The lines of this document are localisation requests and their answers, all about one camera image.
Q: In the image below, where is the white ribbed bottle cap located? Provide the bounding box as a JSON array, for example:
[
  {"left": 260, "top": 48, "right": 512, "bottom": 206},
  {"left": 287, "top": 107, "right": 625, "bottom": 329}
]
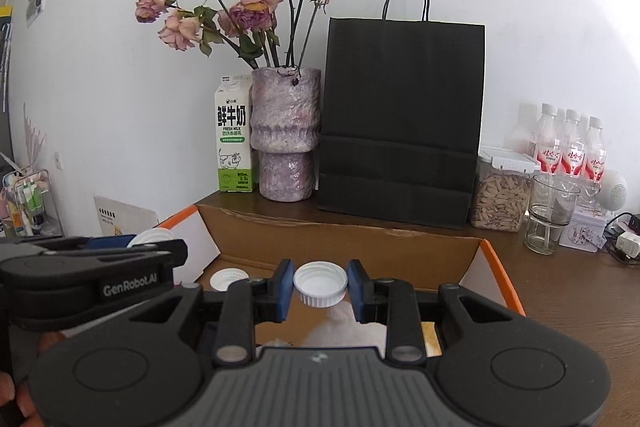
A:
[{"left": 293, "top": 261, "right": 348, "bottom": 309}]

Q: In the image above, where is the person's hand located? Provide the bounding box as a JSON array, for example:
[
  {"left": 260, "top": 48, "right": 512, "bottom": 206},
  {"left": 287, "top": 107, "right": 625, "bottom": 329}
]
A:
[{"left": 1, "top": 332, "right": 66, "bottom": 427}]

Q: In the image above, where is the red orange cardboard box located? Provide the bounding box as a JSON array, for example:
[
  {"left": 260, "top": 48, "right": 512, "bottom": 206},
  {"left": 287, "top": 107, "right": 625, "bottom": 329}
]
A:
[{"left": 154, "top": 204, "right": 527, "bottom": 353}]

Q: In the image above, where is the white and yellow plush toy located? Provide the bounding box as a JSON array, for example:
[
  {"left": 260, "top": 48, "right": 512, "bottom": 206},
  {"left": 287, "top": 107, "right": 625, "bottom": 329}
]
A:
[{"left": 259, "top": 300, "right": 392, "bottom": 350}]

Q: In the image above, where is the white green milk carton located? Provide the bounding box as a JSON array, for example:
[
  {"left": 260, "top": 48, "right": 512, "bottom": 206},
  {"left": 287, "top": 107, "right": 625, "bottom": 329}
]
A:
[{"left": 215, "top": 75, "right": 254, "bottom": 193}]

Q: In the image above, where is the clear jar of seeds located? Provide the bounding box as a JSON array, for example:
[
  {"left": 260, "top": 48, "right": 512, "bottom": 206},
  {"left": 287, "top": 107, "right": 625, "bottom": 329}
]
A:
[{"left": 470, "top": 145, "right": 538, "bottom": 233}]

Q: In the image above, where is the purple textured vase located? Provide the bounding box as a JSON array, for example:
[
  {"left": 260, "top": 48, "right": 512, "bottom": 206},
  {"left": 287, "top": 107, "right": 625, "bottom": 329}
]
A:
[{"left": 250, "top": 67, "right": 321, "bottom": 202}]

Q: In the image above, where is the clear glass jar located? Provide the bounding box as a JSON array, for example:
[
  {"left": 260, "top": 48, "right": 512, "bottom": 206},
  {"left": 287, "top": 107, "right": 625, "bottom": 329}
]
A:
[{"left": 524, "top": 172, "right": 580, "bottom": 256}]

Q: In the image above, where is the white tin box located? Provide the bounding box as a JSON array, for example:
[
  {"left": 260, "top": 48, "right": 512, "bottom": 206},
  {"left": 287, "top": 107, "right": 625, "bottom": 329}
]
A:
[{"left": 559, "top": 206, "right": 611, "bottom": 254}]

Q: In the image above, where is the water bottle red label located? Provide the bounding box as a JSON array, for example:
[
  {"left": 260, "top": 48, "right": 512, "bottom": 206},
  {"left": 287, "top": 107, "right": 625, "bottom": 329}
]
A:
[
  {"left": 584, "top": 116, "right": 608, "bottom": 183},
  {"left": 530, "top": 103, "right": 562, "bottom": 174},
  {"left": 560, "top": 108, "right": 586, "bottom": 178}
]

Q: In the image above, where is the black paper shopping bag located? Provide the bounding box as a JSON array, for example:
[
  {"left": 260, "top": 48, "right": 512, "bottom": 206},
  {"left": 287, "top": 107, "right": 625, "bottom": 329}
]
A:
[{"left": 317, "top": 0, "right": 486, "bottom": 229}]

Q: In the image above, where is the white round speaker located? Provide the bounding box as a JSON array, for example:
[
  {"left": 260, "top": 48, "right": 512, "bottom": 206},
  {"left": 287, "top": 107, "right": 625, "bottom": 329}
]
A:
[{"left": 597, "top": 170, "right": 628, "bottom": 211}]

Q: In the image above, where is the white flat box by wall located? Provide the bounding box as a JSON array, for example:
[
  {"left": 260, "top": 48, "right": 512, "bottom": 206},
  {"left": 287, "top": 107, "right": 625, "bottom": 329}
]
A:
[{"left": 94, "top": 196, "right": 160, "bottom": 236}]

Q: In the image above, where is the wire storage rack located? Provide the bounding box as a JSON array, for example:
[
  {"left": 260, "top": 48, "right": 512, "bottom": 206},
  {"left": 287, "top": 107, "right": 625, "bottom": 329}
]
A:
[{"left": 1, "top": 169, "right": 63, "bottom": 237}]

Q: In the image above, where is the white charger with cables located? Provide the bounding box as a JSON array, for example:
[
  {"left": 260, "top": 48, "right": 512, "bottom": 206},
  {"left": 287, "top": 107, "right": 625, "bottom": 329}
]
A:
[{"left": 603, "top": 211, "right": 639, "bottom": 267}]

